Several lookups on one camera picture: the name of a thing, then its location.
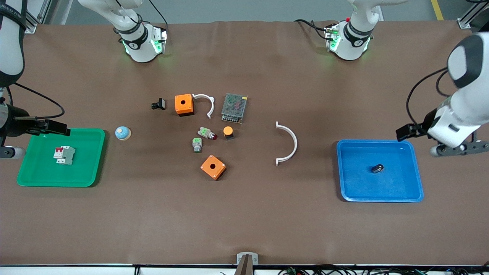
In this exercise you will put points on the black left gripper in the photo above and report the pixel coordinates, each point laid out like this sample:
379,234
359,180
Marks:
426,125

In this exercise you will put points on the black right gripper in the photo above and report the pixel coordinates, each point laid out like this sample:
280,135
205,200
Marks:
14,121

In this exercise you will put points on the white circuit breaker red switch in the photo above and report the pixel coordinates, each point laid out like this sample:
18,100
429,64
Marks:
64,155

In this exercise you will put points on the small black capacitor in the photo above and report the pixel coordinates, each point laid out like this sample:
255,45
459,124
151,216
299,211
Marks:
378,168

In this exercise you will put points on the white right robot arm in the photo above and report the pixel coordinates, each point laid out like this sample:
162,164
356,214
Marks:
139,42

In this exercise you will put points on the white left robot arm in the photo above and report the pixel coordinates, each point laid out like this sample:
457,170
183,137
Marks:
468,99

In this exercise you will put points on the blue plastic tray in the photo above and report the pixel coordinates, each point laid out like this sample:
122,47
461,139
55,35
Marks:
397,183

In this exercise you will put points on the green plastic tray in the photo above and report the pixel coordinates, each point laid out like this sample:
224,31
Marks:
88,160

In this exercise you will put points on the blue white dome buzzer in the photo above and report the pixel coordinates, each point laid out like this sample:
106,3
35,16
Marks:
123,133

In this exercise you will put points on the small black clamp part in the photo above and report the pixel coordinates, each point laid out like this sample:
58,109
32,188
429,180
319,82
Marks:
159,104

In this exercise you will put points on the large white curved clip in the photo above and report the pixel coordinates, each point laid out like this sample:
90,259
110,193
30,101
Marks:
294,143

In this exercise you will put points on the orange button box upright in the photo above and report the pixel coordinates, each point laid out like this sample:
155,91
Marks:
184,104

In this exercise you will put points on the red indicator lamp green body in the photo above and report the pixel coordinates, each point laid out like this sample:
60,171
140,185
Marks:
206,133

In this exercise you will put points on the small white curved clip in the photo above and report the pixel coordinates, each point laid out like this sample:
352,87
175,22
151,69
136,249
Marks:
209,103

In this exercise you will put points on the orange button box flat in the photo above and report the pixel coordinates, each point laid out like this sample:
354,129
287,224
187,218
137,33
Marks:
213,167

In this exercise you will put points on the metal mesh power supply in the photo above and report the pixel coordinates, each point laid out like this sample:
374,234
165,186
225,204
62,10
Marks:
234,108

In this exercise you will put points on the orange round push button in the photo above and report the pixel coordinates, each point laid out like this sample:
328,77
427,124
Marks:
228,131

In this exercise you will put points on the brown table mat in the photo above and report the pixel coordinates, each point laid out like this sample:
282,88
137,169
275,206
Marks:
244,214

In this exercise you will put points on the aluminium frame post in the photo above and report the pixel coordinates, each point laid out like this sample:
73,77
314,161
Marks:
36,15
471,13

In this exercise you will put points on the grey metal table bracket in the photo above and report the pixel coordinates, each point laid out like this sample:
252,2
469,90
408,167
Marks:
247,259

